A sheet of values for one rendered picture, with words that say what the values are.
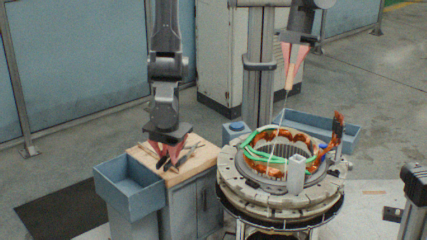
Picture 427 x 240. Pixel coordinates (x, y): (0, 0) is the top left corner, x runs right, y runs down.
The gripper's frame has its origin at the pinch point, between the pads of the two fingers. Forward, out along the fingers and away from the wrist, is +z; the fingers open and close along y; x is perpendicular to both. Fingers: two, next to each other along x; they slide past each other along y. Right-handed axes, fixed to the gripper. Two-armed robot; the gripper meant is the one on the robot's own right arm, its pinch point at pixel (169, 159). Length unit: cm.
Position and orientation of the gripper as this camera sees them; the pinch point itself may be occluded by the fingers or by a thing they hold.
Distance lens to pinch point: 115.7
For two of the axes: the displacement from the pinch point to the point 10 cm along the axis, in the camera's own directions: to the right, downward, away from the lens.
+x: 4.3, -4.5, 7.8
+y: 9.0, 2.2, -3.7
